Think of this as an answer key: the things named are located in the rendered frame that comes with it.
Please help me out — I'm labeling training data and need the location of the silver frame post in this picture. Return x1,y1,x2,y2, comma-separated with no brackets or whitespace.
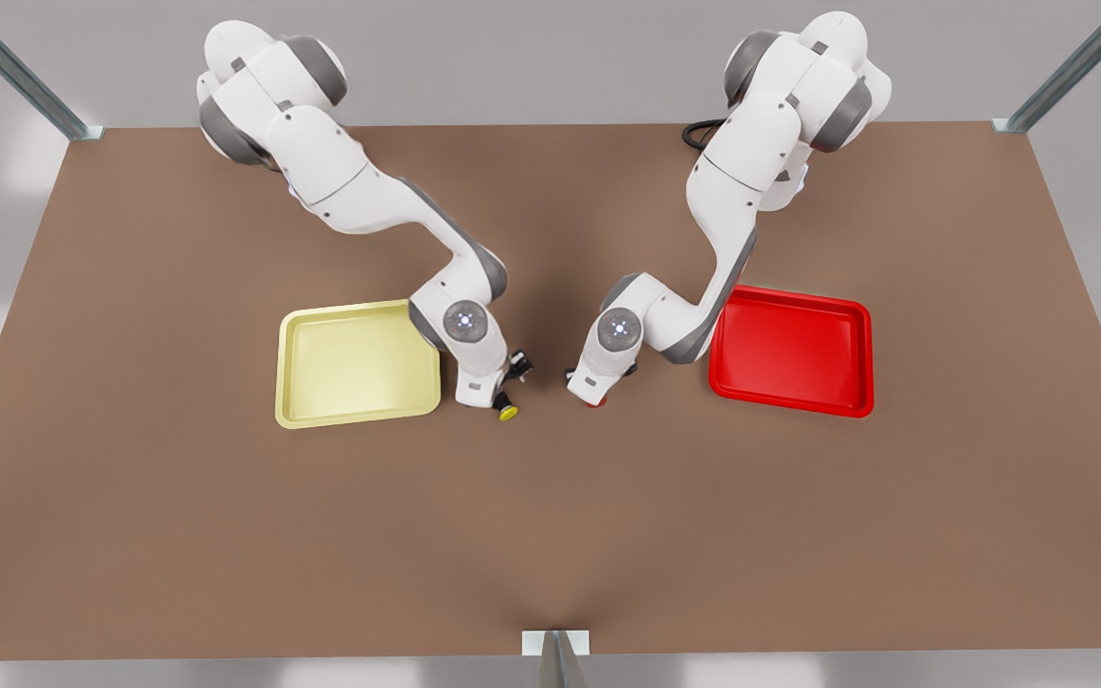
521,630,592,688
991,0,1101,136
0,0,105,142

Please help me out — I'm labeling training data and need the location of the pale yellow tray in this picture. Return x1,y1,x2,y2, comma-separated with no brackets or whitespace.
274,299,443,431

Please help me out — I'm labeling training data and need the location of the black cable loop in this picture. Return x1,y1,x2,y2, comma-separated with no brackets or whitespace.
681,118,729,153

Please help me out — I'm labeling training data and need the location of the red tray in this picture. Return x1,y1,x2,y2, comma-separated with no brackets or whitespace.
707,284,875,420

